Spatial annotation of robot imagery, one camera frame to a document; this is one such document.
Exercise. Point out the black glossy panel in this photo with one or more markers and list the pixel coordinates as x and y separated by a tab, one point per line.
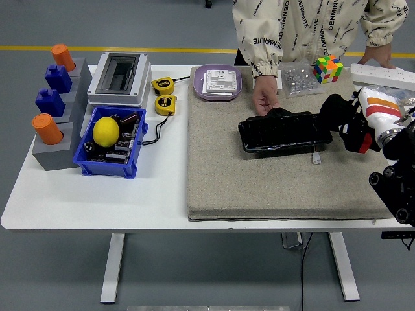
279	133

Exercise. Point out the grey stepped block holder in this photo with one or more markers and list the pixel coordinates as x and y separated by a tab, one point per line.
55	158

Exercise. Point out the brown cylindrical capacitor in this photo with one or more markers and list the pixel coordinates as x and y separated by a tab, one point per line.
129	118

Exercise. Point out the white electrical enclosure box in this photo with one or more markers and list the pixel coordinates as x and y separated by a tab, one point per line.
120	77

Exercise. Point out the metal under-table bracket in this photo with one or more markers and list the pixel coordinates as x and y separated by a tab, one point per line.
293	241

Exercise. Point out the blue plastic block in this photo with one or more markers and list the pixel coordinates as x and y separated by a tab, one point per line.
58	79
50	103

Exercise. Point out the purple tray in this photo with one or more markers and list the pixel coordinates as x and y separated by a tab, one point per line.
198	87

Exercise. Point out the black table control box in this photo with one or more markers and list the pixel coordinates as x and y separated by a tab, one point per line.
397	235

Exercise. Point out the dark circuit boards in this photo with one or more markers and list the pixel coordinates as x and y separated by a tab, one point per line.
124	145

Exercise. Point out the yellow tape measure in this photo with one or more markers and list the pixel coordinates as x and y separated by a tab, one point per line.
162	85
165	105

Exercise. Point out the white wall socket plate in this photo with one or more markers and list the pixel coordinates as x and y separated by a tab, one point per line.
220	81

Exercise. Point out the person's left hand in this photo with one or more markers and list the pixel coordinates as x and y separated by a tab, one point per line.
379	55

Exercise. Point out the white connector plug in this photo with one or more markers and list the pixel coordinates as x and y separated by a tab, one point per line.
315	158

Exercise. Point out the person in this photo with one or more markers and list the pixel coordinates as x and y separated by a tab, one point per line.
301	26

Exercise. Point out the person's right forearm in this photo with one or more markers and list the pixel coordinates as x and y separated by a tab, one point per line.
265	81

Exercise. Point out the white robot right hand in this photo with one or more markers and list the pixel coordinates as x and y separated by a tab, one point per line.
379	110

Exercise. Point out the white power strip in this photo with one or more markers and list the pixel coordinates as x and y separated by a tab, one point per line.
376	75

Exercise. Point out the black chair wheel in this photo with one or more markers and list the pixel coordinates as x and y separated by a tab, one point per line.
208	3

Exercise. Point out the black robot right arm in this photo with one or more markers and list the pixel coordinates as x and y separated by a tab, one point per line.
402	188

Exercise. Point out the yellow lemon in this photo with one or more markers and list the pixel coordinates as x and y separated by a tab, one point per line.
105	132

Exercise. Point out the clear plastic bags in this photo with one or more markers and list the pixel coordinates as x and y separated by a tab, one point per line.
398	94

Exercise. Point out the orange cylinder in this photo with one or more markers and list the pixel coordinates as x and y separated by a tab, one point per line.
62	56
47	129

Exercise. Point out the clear bag of metal nuts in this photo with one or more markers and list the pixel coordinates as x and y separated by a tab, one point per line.
300	81

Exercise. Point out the grey-brown mat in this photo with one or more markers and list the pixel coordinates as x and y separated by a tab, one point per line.
259	181

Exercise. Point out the colourful puzzle cube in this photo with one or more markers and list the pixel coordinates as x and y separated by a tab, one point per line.
327	69

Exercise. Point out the white table leg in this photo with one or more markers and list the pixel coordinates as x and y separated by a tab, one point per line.
345	269
111	269

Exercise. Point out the person's right hand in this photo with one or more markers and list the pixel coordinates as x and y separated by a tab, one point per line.
264	98

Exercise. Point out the blue plastic bin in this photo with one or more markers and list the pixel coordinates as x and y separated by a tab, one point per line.
103	166

